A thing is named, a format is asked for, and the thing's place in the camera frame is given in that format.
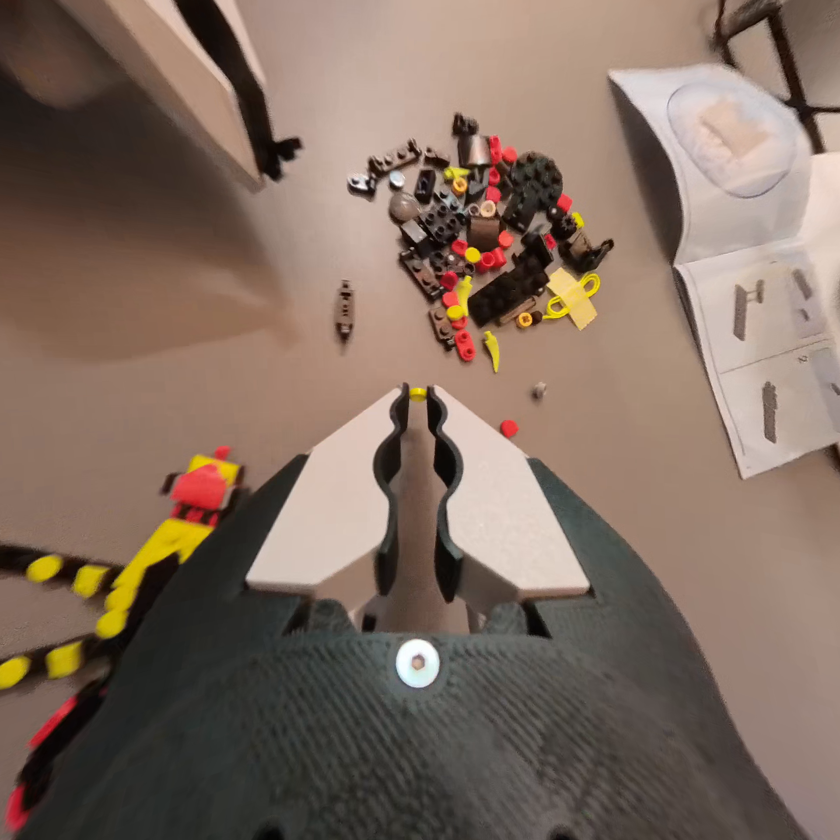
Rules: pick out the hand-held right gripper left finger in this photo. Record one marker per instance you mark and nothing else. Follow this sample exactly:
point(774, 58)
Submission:
point(321, 525)

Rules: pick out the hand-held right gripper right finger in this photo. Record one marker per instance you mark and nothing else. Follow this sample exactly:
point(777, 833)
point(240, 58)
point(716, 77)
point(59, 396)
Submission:
point(518, 525)

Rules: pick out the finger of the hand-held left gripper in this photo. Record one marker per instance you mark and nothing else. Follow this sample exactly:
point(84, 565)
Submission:
point(164, 85)
point(244, 46)

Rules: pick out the small black hinge lego plate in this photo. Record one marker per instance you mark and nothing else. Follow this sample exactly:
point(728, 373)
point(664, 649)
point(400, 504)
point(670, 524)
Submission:
point(282, 152)

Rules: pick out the black yellow red lego model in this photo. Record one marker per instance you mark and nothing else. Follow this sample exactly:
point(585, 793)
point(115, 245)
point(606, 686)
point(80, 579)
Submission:
point(197, 489)

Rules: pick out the tiny red lego piece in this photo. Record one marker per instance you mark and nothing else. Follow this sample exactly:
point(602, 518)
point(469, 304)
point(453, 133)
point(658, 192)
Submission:
point(508, 428)

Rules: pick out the black clip lego piece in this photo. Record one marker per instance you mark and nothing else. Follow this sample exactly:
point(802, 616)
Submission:
point(361, 184)

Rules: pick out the grey dome lego piece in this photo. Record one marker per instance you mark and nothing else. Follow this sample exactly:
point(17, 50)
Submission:
point(403, 207)

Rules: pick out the pile of loose lego pieces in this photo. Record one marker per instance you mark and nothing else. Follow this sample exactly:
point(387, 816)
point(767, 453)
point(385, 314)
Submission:
point(505, 295)

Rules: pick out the instruction booklet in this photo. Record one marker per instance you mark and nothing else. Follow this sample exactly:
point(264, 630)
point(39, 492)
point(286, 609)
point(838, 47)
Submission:
point(754, 328)

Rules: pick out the black metal stand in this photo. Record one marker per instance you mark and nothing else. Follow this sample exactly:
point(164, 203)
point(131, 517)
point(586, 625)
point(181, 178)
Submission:
point(791, 72)

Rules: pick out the black bracket lego piece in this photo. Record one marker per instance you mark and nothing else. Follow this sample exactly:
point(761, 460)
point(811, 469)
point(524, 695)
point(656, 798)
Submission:
point(344, 312)

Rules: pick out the white flat base plate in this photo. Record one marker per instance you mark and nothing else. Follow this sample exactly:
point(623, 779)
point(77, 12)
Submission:
point(656, 131)

